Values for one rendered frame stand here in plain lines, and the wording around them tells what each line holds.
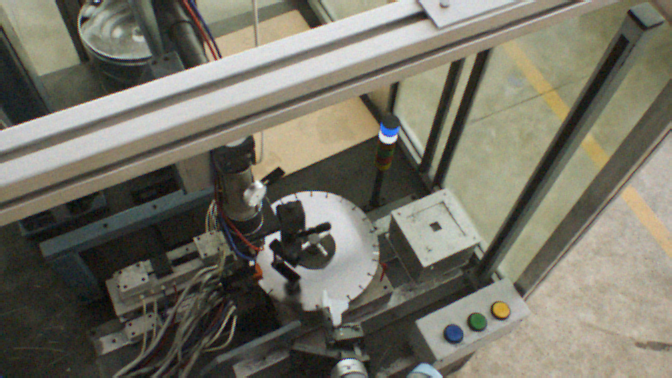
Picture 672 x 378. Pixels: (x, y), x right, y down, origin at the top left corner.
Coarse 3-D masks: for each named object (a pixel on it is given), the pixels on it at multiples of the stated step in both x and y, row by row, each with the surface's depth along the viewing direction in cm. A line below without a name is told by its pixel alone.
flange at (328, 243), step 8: (304, 240) 161; (320, 240) 160; (328, 240) 162; (328, 248) 161; (304, 256) 159; (312, 256) 159; (320, 256) 159; (328, 256) 160; (304, 264) 158; (312, 264) 158; (320, 264) 159
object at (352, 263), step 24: (312, 192) 170; (312, 216) 166; (336, 216) 166; (360, 216) 167; (336, 240) 163; (360, 240) 163; (264, 264) 159; (288, 264) 159; (336, 264) 160; (360, 264) 160; (264, 288) 156; (288, 288) 156; (312, 288) 156; (336, 288) 157; (360, 288) 157
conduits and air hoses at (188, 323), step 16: (224, 240) 164; (224, 256) 163; (176, 288) 166; (144, 304) 163; (176, 304) 161; (192, 304) 156; (208, 304) 157; (144, 320) 163; (192, 320) 155; (144, 336) 162; (160, 336) 161; (176, 336) 156; (208, 336) 153; (176, 352) 155; (192, 352) 154; (128, 368) 160; (144, 368) 159; (160, 368) 155; (176, 368) 155
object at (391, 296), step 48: (240, 192) 118; (240, 240) 130; (384, 240) 186; (240, 288) 162; (384, 288) 168; (432, 288) 179; (96, 336) 167; (192, 336) 169; (240, 336) 169; (288, 336) 149
